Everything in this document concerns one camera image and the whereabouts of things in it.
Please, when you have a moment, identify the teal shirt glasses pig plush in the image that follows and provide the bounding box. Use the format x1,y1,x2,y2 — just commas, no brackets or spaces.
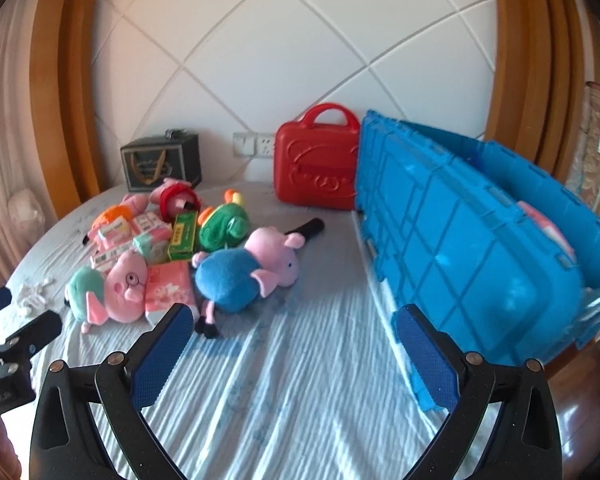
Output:
64,249,148,334

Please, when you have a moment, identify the large pink tissue pack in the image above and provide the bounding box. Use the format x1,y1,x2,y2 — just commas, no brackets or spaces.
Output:
144,260,200,326

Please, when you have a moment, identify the pastel tissue packet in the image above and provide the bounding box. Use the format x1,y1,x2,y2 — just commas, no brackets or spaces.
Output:
132,232,170,266

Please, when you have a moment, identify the pink white tissue pack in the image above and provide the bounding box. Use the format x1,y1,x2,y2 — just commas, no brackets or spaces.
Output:
129,211,173,243

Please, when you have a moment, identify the orange dress pig plush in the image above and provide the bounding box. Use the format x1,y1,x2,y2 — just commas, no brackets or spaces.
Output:
83,193,149,245

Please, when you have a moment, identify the green medicine box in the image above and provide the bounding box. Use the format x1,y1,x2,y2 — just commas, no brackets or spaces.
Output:
167,211,198,261

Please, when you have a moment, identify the red dress pig plush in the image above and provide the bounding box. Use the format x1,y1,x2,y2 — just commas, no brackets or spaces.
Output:
149,178,202,223

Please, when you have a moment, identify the blue shirt pig plush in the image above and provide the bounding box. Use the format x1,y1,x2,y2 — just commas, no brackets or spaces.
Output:
191,226,306,339

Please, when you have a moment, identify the green frog hood duck plush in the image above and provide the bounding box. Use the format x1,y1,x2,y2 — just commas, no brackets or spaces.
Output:
197,190,251,252

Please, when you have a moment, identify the black umbrella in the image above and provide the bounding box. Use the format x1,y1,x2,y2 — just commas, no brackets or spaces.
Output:
283,218,325,249

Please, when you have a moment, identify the small colourful tissue pack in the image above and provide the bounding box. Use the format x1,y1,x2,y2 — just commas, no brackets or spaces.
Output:
94,217,132,252

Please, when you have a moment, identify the crumpled white paper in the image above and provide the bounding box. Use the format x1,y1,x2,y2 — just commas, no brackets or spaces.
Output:
15,278,54,316

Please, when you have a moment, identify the white plastic bag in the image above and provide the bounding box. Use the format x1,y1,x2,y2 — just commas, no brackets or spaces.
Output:
7,188,46,246

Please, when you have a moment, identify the pink curtain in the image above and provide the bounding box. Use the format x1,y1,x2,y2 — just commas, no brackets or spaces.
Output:
0,0,53,287

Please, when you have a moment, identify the blue plastic storage crate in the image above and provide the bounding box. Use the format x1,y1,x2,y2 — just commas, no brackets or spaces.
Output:
353,109,600,413

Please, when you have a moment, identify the dark gift bag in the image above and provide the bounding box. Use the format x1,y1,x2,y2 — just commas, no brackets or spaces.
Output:
120,130,202,192

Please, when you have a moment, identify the blue striped bed sheet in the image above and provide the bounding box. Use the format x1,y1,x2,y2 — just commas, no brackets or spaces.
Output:
8,182,446,479

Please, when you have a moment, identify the metal flask on bag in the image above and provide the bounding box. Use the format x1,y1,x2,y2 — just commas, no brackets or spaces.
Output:
164,129,190,139

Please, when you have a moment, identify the rolled carpet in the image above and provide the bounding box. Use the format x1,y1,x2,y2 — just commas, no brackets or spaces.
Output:
566,81,600,209

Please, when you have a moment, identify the red plastic suitcase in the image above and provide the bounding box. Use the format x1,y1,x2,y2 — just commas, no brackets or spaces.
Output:
273,103,361,210

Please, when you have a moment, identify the white wall socket panel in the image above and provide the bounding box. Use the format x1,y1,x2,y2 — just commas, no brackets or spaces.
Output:
233,132,275,158

